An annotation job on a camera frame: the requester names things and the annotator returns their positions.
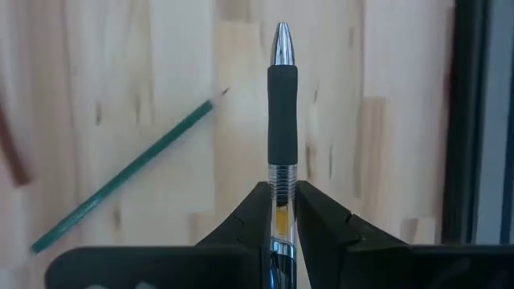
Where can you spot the red pencil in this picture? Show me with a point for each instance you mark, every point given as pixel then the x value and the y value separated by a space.
pixel 12 156

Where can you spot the green pencil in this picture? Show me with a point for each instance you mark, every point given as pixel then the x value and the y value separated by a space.
pixel 120 176

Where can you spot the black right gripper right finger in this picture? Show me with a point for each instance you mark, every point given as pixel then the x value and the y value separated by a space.
pixel 361 265

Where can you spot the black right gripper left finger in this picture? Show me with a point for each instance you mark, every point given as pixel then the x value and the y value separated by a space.
pixel 225 265

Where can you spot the black-grip pen with chrome tip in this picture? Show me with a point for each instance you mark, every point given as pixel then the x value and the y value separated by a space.
pixel 282 112

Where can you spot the black aluminium table frame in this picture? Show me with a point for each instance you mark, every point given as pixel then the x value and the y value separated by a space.
pixel 462 120

